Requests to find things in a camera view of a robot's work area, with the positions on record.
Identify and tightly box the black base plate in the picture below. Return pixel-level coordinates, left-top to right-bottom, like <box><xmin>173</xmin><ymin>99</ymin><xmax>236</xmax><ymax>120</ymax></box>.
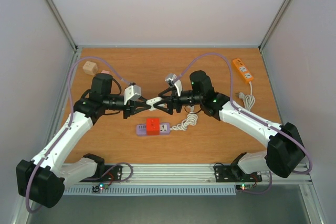
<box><xmin>80</xmin><ymin>165</ymin><xmax>123</xmax><ymax>183</ymax></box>
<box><xmin>213</xmin><ymin>163</ymin><xmax>262</xmax><ymax>183</ymax></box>

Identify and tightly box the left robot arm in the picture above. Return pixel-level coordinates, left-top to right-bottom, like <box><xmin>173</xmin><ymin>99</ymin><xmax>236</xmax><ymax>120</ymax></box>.
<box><xmin>16</xmin><ymin>73</ymin><xmax>150</xmax><ymax>213</ymax></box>

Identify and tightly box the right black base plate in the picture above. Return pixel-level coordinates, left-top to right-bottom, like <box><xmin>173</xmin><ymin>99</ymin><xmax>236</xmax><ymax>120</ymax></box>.
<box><xmin>213</xmin><ymin>163</ymin><xmax>262</xmax><ymax>183</ymax></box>

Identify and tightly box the white cube plug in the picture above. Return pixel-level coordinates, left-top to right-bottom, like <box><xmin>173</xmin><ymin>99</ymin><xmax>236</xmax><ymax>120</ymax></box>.
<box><xmin>146</xmin><ymin>97</ymin><xmax>162</xmax><ymax>111</ymax></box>

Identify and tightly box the beige cube socket adapter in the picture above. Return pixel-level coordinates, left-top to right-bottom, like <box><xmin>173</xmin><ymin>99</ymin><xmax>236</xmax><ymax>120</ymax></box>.
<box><xmin>82</xmin><ymin>61</ymin><xmax>99</xmax><ymax>76</ymax></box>

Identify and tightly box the purple power strip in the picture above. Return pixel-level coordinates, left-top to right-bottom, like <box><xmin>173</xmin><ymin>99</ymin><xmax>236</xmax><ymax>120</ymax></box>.
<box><xmin>136</xmin><ymin>123</ymin><xmax>171</xmax><ymax>136</ymax></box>

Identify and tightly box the right small circuit board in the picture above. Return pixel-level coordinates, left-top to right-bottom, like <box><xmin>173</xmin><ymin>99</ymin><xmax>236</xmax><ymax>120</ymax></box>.
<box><xmin>236</xmin><ymin>183</ymin><xmax>254</xmax><ymax>191</ymax></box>

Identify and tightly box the left aluminium corner post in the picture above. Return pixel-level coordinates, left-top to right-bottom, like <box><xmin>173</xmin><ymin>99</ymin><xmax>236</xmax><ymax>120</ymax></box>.
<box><xmin>45</xmin><ymin>0</ymin><xmax>78</xmax><ymax>51</ymax></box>

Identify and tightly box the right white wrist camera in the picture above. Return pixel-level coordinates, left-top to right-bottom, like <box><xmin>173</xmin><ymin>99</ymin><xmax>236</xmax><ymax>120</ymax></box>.
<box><xmin>165</xmin><ymin>73</ymin><xmax>183</xmax><ymax>97</ymax></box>

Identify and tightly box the aluminium corner post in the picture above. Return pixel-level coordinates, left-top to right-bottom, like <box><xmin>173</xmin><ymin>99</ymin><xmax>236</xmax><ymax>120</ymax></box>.
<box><xmin>45</xmin><ymin>0</ymin><xmax>78</xmax><ymax>51</ymax></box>
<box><xmin>258</xmin><ymin>0</ymin><xmax>293</xmax><ymax>52</ymax></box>

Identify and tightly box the white cord of orange strip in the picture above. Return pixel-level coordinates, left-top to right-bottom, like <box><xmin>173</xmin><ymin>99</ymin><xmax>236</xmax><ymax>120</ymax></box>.
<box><xmin>235</xmin><ymin>81</ymin><xmax>256</xmax><ymax>110</ymax></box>

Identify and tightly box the aluminium front rail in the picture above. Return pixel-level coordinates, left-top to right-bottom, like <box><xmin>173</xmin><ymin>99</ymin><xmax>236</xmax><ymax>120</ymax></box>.
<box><xmin>24</xmin><ymin>163</ymin><xmax>312</xmax><ymax>185</ymax></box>

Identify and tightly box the right aluminium corner post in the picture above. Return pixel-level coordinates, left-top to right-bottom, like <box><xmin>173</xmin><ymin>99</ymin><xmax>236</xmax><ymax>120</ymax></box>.
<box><xmin>258</xmin><ymin>0</ymin><xmax>293</xmax><ymax>52</ymax></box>

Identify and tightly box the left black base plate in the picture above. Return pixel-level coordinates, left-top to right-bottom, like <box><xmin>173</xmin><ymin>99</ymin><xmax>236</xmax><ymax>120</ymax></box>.
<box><xmin>80</xmin><ymin>165</ymin><xmax>123</xmax><ymax>183</ymax></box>

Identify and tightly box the red cube socket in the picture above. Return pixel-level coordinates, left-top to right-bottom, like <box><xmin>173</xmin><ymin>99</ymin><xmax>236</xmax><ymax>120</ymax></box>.
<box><xmin>146</xmin><ymin>118</ymin><xmax>160</xmax><ymax>136</ymax></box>

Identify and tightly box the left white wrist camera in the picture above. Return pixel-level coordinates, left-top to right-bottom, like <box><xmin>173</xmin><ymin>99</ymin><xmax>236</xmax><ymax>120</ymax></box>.
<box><xmin>123</xmin><ymin>84</ymin><xmax>142</xmax><ymax>105</ymax></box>

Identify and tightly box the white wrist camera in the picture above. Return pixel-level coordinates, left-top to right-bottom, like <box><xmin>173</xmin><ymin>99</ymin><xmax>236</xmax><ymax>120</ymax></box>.
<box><xmin>165</xmin><ymin>73</ymin><xmax>183</xmax><ymax>97</ymax></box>
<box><xmin>123</xmin><ymin>84</ymin><xmax>142</xmax><ymax>105</ymax></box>

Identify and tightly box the orange power strip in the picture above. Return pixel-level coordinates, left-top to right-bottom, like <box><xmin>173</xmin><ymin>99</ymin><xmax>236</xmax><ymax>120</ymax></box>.
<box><xmin>232</xmin><ymin>58</ymin><xmax>254</xmax><ymax>83</ymax></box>

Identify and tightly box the left small circuit board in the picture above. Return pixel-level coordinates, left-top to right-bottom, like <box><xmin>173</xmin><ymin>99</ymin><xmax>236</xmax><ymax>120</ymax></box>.
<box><xmin>92</xmin><ymin>184</ymin><xmax>109</xmax><ymax>193</ymax></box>

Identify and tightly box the blue slotted cable duct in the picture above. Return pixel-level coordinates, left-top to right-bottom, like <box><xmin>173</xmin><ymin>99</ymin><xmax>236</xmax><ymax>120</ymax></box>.
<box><xmin>64</xmin><ymin>185</ymin><xmax>236</xmax><ymax>197</ymax></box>

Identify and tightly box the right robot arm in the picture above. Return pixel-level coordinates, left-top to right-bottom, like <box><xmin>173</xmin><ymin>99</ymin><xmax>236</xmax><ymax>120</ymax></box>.
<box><xmin>153</xmin><ymin>70</ymin><xmax>305</xmax><ymax>180</ymax></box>

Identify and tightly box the small circuit board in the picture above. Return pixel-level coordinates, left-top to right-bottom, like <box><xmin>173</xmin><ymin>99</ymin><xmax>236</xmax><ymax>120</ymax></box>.
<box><xmin>92</xmin><ymin>184</ymin><xmax>109</xmax><ymax>193</ymax></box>
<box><xmin>236</xmin><ymin>183</ymin><xmax>254</xmax><ymax>191</ymax></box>

